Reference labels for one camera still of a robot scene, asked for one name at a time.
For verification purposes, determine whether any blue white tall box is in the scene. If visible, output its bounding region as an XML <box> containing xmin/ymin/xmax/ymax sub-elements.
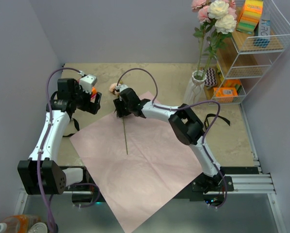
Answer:
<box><xmin>253</xmin><ymin>12</ymin><xmax>271</xmax><ymax>49</ymax></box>

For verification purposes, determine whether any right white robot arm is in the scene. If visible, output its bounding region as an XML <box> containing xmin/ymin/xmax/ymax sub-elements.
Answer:
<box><xmin>113</xmin><ymin>85</ymin><xmax>224</xmax><ymax>191</ymax></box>

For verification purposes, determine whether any colourful sponge pack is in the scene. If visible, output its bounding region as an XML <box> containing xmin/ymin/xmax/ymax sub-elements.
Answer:
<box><xmin>236</xmin><ymin>0</ymin><xmax>263</xmax><ymax>34</ymax></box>

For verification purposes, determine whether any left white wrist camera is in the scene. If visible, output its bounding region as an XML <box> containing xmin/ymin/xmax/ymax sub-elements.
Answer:
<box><xmin>79</xmin><ymin>75</ymin><xmax>97</xmax><ymax>94</ymax></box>

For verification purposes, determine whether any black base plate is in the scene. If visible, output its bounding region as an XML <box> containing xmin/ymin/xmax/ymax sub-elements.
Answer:
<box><xmin>65</xmin><ymin>167</ymin><xmax>234</xmax><ymax>206</ymax></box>

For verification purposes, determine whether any orange juice bottle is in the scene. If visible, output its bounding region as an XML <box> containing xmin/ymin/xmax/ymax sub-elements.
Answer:
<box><xmin>0</xmin><ymin>215</ymin><xmax>41</xmax><ymax>233</ymax></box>

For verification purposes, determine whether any pink rose stem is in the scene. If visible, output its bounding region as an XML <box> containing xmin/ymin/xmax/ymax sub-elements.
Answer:
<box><xmin>191</xmin><ymin>0</ymin><xmax>216</xmax><ymax>80</ymax></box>
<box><xmin>204</xmin><ymin>0</ymin><xmax>237</xmax><ymax>70</ymax></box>

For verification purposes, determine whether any white ribbed vase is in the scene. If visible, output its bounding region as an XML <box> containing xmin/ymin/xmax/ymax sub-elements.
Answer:
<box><xmin>183</xmin><ymin>70</ymin><xmax>207</xmax><ymax>105</ymax></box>

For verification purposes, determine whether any orange box on shelf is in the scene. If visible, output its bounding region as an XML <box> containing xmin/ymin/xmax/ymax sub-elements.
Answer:
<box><xmin>213</xmin><ymin>87</ymin><xmax>238</xmax><ymax>103</ymax></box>

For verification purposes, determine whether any peach rose stem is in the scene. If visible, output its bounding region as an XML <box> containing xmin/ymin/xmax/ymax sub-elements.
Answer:
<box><xmin>109</xmin><ymin>83</ymin><xmax>129</xmax><ymax>155</ymax></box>

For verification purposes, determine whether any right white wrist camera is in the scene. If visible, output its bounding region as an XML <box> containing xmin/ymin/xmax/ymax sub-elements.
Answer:
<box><xmin>115</xmin><ymin>84</ymin><xmax>128</xmax><ymax>92</ymax></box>

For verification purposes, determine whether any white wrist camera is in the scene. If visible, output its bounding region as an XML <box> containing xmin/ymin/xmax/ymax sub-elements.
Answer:
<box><xmin>79</xmin><ymin>75</ymin><xmax>97</xmax><ymax>94</ymax></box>
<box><xmin>115</xmin><ymin>84</ymin><xmax>128</xmax><ymax>92</ymax></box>

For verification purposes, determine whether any white rose stem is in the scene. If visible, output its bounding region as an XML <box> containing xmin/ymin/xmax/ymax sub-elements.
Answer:
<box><xmin>198</xmin><ymin>0</ymin><xmax>237</xmax><ymax>71</ymax></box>

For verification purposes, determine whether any orange green sponge pack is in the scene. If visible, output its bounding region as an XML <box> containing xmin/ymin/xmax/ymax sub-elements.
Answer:
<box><xmin>223</xmin><ymin>79</ymin><xmax>242</xmax><ymax>91</ymax></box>

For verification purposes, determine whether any white wire shelf rack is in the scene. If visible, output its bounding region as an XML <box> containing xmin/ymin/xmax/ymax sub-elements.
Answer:
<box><xmin>204</xmin><ymin>0</ymin><xmax>290</xmax><ymax>104</ymax></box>

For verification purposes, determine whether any metal tin can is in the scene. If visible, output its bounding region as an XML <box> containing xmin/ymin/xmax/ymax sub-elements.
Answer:
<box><xmin>28</xmin><ymin>222</ymin><xmax>51</xmax><ymax>233</ymax></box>

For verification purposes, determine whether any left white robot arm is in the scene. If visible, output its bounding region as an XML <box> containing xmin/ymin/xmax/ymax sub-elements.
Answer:
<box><xmin>17</xmin><ymin>75</ymin><xmax>102</xmax><ymax>195</ymax></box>

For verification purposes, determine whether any pink wrapping paper sheet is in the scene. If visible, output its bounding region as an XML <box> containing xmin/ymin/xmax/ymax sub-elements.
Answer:
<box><xmin>71</xmin><ymin>101</ymin><xmax>202</xmax><ymax>233</ymax></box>

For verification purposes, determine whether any aluminium rail frame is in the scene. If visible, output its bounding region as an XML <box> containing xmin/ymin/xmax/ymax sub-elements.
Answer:
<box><xmin>14</xmin><ymin>158</ymin><xmax>287</xmax><ymax>233</ymax></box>

